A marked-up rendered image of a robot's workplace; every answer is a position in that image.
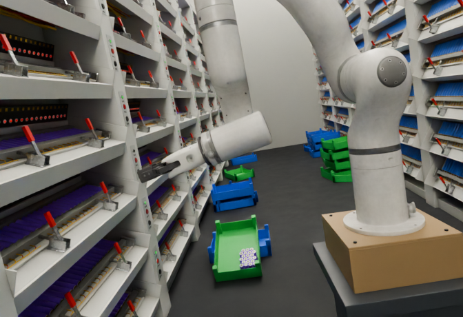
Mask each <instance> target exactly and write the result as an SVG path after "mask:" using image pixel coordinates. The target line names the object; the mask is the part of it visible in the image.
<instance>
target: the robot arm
mask: <svg viewBox="0 0 463 317"><path fill-rule="evenodd" d="M277 1H278V2H279V3H280V4H281V5H282V6H284V7H285V8H286V10H287V11H288V12H289V13H290V15H291V16H292V17H293V18H294V19H295V21H296V22H297V23H298V25H299V26H300V27H301V28H302V30H303V32H304V33H305V34H306V35H307V37H308V39H309V40H310V42H311V44H312V46H313V48H314V50H315V52H316V55H317V57H318V60H319V62H320V65H321V67H322V70H323V72H324V74H325V77H326V79H327V81H328V83H329V85H330V87H331V89H332V90H333V92H334V93H335V95H336V96H337V97H338V98H339V99H341V100H342V101H344V102H346V103H351V104H356V110H355V114H354V116H353V120H352V122H351V125H350V126H349V130H348V133H347V142H348V148H349V159H350V165H351V176H352V182H353V193H354V198H355V204H356V211H353V212H350V213H348V214H347V215H346V216H345V217H344V218H343V224H344V226H345V227H346V228H347V229H348V230H350V231H352V232H355V233H358V234H364V235H368V236H400V235H405V234H410V233H414V232H416V231H418V230H420V229H422V228H423V227H424V226H425V224H426V223H425V217H424V216H423V215H422V214H421V213H419V212H417V211H416V208H415V203H414V202H411V203H407V196H406V189H405V182H404V170H403V164H402V151H401V145H400V134H399V125H400V119H401V117H402V114H403V112H404V109H405V107H406V105H407V101H408V100H409V95H410V92H411V85H412V77H411V69H410V67H409V64H408V62H407V60H406V58H405V57H404V56H403V55H402V54H401V53H400V52H398V51H397V50H394V49H391V48H375V49H372V50H369V51H366V52H364V53H361V52H360V51H359V49H358V48H357V46H356V44H355V42H354V40H353V37H352V35H351V31H350V27H349V23H348V21H347V18H346V15H345V13H344V11H343V9H342V8H341V6H340V4H339V3H338V1H337V0H277ZM194 5H195V9H196V16H197V19H198V26H199V30H200V36H201V40H202V44H203V50H204V54H205V60H206V64H207V69H208V72H209V77H210V80H211V82H212V85H213V87H214V89H215V92H216V95H217V97H218V100H219V103H220V107H221V110H222V113H223V118H224V121H225V124H224V125H222V126H220V127H217V128H214V129H212V130H210V131H207V132H204V133H202V134H201V136H200V137H198V138H197V141H198V142H197V143H195V144H193V145H190V146H188V147H185V148H183V149H181V150H179V151H177V152H175V153H173V154H170V155H169V156H167V157H166V158H164V159H163V160H162V161H161V162H159V163H157V164H156V163H154V164H151V165H148V166H147V167H144V168H143V169H141V170H139V171H138V172H137V174H138V177H139V179H140V181H141V182H142V183H145V182H147V181H150V180H152V179H154V178H157V177H158V176H161V175H163V174H166V173H168V172H170V173H169V174H168V178H173V177H175V176H178V175H179V174H182V173H185V172H187V171H190V170H192V169H194V168H196V167H198V166H200V165H202V164H204V163H206V164H208V165H211V164H212V165H218V164H219V163H223V162H225V161H228V160H230V159H233V158H236V157H237V156H240V155H243V154H246V153H248V152H251V151H253V150H257V149H258V148H261V147H264V146H266V145H269V144H271V143H272V138H271V133H270V131H269V128H268V126H267V123H266V120H265V118H264V116H263V114H262V113H261V112H259V111H257V112H254V113H253V111H252V106H251V98H250V93H249V86H248V82H247V75H246V71H245V63H244V58H243V51H242V47H241V42H240V35H239V31H238V24H237V20H236V13H235V10H234V2H233V0H194Z"/></svg>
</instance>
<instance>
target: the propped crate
mask: <svg viewBox="0 0 463 317"><path fill-rule="evenodd" d="M247 248H249V249H250V248H253V249H254V250H256V254H257V257H258V260H255V266H256V267H253V268H247V269H240V260H239V259H240V254H239V253H240V252H241V250H242V249H247ZM212 270H213V273H214V277H215V279H216V282H220V281H226V280H236V279H241V278H252V277H258V276H263V275H262V266H261V259H260V245H259V237H258V225H257V221H256V215H251V219H249V220H244V221H235V222H230V223H220V221H219V220H217V221H216V241H215V252H214V265H213V266H212Z"/></svg>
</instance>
